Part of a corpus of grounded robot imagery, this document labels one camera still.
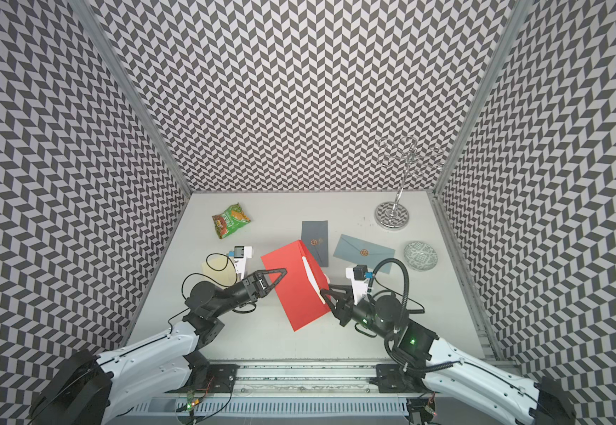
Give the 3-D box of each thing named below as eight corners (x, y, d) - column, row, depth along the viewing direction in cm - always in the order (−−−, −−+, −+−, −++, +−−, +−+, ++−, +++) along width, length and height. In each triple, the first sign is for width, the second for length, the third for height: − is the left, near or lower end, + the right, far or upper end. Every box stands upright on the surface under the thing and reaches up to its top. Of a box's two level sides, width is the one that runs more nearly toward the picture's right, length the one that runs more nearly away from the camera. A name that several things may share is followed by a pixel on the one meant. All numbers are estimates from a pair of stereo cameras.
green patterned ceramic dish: (406, 271, 96) (410, 264, 92) (401, 249, 103) (404, 241, 98) (434, 271, 96) (439, 264, 92) (428, 248, 103) (432, 241, 98)
